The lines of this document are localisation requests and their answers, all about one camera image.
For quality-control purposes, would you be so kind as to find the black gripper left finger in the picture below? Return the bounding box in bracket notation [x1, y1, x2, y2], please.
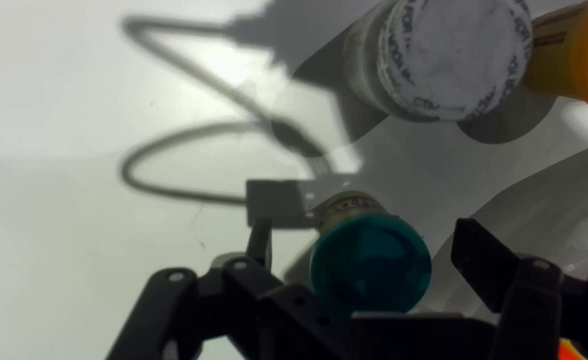
[205, 223, 271, 294]

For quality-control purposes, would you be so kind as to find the yellow tub with teal lid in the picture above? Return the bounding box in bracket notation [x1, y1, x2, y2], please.
[307, 192, 432, 313]

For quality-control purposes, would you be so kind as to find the white pill bottle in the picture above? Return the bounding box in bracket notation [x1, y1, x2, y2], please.
[342, 0, 532, 121]

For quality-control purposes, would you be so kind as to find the white plastic bag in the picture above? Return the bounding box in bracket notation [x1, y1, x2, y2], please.
[292, 37, 588, 316]

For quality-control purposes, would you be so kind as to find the yellow tub with orange-yellow lid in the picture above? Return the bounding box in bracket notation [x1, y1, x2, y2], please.
[525, 0, 588, 103]

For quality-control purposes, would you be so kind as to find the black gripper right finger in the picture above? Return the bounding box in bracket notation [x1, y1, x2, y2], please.
[451, 218, 535, 313]

